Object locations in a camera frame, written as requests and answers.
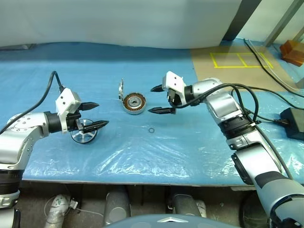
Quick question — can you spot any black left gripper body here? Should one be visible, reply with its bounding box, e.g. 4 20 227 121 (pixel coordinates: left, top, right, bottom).
64 108 84 132

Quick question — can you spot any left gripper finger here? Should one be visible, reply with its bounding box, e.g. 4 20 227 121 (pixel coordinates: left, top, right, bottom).
82 120 110 133
79 101 100 112

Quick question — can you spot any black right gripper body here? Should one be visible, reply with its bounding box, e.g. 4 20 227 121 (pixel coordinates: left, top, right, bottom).
167 87 184 108

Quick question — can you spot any black rotor bell housing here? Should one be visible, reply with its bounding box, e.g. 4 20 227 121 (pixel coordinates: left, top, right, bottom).
70 118 98 144

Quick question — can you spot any motor stator with copper windings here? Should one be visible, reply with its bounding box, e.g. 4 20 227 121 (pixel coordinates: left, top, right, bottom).
123 93 147 116

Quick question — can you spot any thin silver disc plate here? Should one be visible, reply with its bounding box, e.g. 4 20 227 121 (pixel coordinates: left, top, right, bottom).
117 77 126 102

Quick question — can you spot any blue plastic table sheet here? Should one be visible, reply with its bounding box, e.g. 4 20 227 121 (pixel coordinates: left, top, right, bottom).
0 39 304 186

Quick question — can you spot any brown cardboard board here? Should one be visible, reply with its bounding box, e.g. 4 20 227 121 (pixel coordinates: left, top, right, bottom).
191 45 297 92

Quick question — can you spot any white backdrop panel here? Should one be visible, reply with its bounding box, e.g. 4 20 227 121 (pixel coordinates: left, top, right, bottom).
0 0 238 49

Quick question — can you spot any grey rounded cylinder shape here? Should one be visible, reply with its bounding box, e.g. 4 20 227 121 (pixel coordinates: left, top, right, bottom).
171 193 207 218
104 191 131 225

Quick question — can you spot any white wrapped rounded shape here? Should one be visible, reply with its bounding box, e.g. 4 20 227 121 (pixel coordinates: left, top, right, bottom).
45 194 69 228

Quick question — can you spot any grey robot torso shell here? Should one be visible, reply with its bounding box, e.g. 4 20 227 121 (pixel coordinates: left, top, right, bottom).
106 213 240 228

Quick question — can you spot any clear plastic tube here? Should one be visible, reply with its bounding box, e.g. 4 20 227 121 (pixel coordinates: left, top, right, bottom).
246 39 304 92

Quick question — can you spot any black power adapter brick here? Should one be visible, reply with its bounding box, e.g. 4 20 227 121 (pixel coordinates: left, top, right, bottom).
280 107 304 141

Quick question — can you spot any amber translucent box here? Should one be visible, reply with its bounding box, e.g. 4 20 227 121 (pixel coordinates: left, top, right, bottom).
279 39 304 67

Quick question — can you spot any dark rounded shape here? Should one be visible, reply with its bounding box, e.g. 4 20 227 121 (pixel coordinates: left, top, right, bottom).
239 192 269 228

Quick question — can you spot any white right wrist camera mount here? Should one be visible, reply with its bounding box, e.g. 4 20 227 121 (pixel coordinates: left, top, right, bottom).
161 70 187 106

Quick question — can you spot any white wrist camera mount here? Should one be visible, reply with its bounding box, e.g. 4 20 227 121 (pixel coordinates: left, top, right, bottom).
55 87 83 135
161 70 187 106

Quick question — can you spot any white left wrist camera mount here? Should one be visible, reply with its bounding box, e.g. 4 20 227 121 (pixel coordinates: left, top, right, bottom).
55 87 83 135

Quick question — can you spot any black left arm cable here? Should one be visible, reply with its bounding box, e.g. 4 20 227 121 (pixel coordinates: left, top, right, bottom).
0 70 66 133

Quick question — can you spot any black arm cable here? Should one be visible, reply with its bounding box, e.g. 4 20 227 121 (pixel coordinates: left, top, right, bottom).
175 83 295 180
0 70 66 133

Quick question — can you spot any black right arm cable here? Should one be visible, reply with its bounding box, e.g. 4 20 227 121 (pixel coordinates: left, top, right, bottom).
175 83 295 180

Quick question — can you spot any thin white cable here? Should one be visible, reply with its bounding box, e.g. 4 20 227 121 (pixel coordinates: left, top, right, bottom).
77 208 105 218

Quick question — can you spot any thin black floor cable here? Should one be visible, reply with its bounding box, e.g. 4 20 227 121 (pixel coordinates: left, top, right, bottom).
244 38 304 93

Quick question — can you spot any dark grey post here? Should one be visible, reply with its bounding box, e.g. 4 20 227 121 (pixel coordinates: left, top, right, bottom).
222 0 262 41

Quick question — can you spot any black power adapter cable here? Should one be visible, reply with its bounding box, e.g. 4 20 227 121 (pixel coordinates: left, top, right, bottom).
231 85 304 125

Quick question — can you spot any grey metal frame foot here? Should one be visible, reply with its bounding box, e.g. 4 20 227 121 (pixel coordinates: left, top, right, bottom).
295 68 304 90

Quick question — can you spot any aluminium frame upright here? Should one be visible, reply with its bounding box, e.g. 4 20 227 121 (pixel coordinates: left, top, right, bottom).
264 0 304 47

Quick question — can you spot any aluminium frame bar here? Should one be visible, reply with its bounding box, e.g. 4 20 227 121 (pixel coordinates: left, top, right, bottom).
294 29 304 47

